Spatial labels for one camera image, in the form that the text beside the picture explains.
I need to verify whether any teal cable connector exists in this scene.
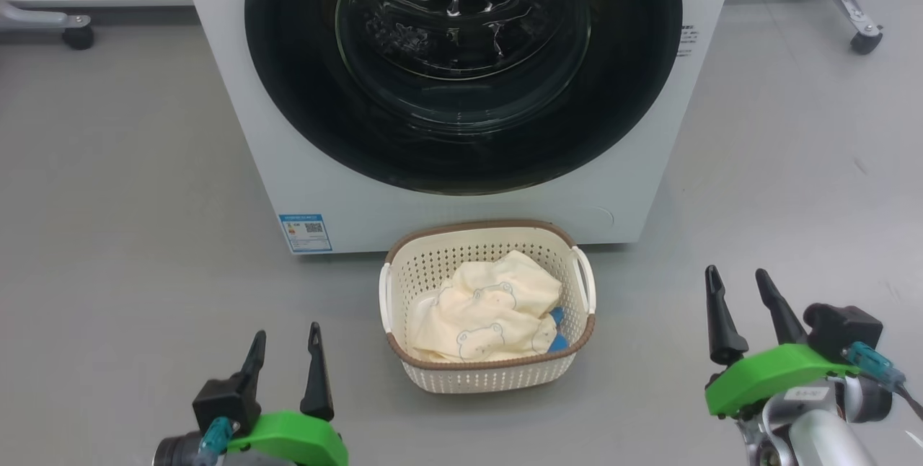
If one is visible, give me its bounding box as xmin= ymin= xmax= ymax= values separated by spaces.
xmin=842 ymin=342 xmax=906 ymax=389
xmin=198 ymin=417 xmax=239 ymax=466

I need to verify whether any teal left cable connector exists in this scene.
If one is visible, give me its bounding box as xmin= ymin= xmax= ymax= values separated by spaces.
xmin=198 ymin=417 xmax=239 ymax=466

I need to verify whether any blue cloth garment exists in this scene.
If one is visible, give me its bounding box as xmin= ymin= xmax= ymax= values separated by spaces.
xmin=546 ymin=307 xmax=570 ymax=353

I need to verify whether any teal right cable connector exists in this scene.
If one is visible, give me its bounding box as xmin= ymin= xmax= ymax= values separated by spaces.
xmin=842 ymin=342 xmax=906 ymax=389

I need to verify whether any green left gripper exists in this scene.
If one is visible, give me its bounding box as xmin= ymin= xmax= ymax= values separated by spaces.
xmin=227 ymin=322 xmax=349 ymax=466

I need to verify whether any cream bear print garment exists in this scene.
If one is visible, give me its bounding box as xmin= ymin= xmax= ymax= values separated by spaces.
xmin=408 ymin=250 xmax=563 ymax=364

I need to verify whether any blue energy label sticker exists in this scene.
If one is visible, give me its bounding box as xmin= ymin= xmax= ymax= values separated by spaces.
xmin=278 ymin=214 xmax=333 ymax=255

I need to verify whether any cream perforated laundry basket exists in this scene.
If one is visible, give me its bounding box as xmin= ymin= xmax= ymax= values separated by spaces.
xmin=379 ymin=219 xmax=597 ymax=395

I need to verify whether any metal partition leg with caster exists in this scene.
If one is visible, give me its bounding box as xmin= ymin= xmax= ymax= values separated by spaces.
xmin=823 ymin=0 xmax=884 ymax=56
xmin=0 ymin=1 xmax=95 ymax=50

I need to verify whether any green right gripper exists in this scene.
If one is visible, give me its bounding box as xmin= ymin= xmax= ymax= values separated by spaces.
xmin=705 ymin=265 xmax=862 ymax=420

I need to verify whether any white front-load washing machine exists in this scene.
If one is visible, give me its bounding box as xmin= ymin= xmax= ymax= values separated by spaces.
xmin=172 ymin=0 xmax=733 ymax=256

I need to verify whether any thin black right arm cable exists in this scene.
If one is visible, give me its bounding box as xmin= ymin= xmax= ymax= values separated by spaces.
xmin=894 ymin=379 xmax=923 ymax=423

